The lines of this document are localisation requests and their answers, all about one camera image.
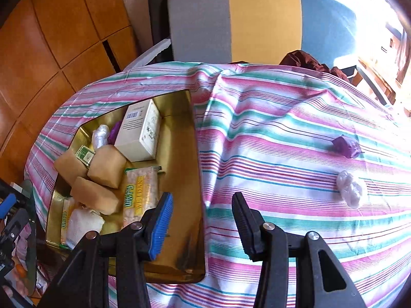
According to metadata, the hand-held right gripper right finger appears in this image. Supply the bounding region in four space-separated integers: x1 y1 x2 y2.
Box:
232 192 368 308

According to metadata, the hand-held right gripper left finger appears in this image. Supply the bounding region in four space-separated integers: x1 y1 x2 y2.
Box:
37 192 174 308

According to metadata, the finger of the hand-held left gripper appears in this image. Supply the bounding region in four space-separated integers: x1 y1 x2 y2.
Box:
0 180 23 222
0 208 31 280

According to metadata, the yellow snack packet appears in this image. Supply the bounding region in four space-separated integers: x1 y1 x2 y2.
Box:
60 196 78 246
123 166 163 232

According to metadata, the gold tin box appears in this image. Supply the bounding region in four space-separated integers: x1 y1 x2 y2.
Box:
44 89 207 284

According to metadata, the white cloth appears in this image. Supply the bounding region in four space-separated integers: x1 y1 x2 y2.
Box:
66 207 105 250

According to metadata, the yellow sponge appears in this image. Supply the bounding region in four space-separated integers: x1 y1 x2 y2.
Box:
70 176 124 215
87 144 127 189
53 150 89 187

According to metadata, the small green packet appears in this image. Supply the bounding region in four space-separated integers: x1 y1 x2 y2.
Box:
75 145 96 168

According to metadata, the beige cardboard box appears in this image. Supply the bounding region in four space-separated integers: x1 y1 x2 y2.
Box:
114 99 161 162

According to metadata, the purple snack packet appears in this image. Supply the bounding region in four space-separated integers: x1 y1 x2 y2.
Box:
331 135 363 159
107 120 124 145

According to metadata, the clear plastic item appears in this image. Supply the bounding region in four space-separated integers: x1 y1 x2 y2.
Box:
336 170 367 208
91 124 110 150

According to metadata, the pink plastic item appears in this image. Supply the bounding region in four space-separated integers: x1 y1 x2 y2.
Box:
14 223 33 260

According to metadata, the striped blanket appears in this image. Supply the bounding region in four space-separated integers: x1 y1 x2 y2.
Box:
24 61 411 308

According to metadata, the wooden wardrobe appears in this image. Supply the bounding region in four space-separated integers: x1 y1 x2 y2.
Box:
0 0 142 180

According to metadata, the dark red cloth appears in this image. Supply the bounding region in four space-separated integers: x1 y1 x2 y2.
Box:
279 50 350 82

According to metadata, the wooden desk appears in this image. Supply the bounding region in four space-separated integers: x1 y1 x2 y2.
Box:
360 56 411 118

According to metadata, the grey yellow blue chair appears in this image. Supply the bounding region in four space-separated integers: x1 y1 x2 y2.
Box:
124 0 390 105

